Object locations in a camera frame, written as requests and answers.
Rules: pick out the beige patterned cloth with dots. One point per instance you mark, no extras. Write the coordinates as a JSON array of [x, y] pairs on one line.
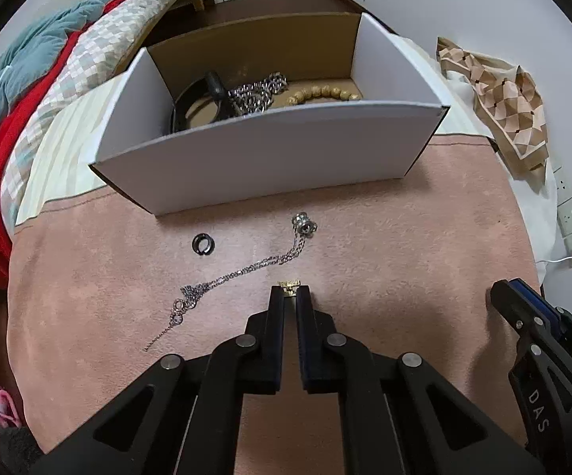
[[506, 100]]

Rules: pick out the checkered bed sheet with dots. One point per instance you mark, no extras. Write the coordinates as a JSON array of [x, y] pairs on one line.
[[50, 158]]

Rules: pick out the teal quilt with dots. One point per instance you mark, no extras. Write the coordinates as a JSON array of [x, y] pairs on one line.
[[31, 44]]

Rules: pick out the white power strip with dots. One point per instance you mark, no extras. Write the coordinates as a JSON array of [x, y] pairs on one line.
[[564, 216]]

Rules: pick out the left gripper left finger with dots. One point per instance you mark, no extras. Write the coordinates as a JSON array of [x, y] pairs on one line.
[[262, 367]]

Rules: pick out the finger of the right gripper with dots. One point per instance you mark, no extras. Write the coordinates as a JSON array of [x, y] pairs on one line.
[[510, 299], [532, 297]]

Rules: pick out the pink striped table cloth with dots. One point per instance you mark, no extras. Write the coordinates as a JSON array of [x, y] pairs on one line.
[[99, 289]]

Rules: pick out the pink slippers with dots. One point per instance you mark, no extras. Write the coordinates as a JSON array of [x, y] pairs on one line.
[[9, 416]]

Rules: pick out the white cardboard box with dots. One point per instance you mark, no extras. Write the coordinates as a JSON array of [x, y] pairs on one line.
[[164, 168]]

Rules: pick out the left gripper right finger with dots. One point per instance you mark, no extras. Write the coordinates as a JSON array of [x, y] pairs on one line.
[[313, 328]]

